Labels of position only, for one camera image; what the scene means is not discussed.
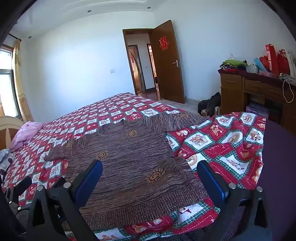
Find tan patterned cloth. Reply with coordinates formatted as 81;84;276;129
201;106;220;116

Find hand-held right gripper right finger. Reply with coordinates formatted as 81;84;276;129
196;160;274;241

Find brown knit sweater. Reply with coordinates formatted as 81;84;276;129
44;111;210;232

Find pink pillow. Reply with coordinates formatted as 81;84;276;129
10;121;43;152

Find light blue flat box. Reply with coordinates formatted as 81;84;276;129
253;57;266;72

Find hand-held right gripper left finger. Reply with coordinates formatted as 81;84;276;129
26;159;103;241

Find tall red gift box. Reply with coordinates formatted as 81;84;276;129
265;44;280;76

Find red gift bag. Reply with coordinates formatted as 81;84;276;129
277;49;290;75

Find yellow curtain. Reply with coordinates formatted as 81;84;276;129
13;38;34;123

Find cream wooden headboard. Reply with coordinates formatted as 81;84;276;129
0;115;23;151

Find window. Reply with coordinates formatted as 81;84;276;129
0;45;20;118

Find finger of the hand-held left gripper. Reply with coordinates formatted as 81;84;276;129
6;176;33;210

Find wooden desk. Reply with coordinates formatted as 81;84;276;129
218;70;296;130

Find white and red bag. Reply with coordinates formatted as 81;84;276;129
285;50;296;77

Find brown wooden door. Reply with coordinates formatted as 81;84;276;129
148;20;185;104

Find black bag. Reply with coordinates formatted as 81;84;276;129
197;92;222;116

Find brown door frame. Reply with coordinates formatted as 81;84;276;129
122;28;160;96

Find purple box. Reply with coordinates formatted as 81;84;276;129
245;102;270;120

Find white cord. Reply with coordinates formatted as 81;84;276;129
282;79;295;103

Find purple mattress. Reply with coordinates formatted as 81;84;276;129
231;119;296;241

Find grey patterned cloth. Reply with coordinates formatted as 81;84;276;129
0;148;16;183

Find pile of folded clothes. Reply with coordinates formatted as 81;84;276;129
218;60;248;71

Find red checked printed blanket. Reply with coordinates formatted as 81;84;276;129
5;92;266;241

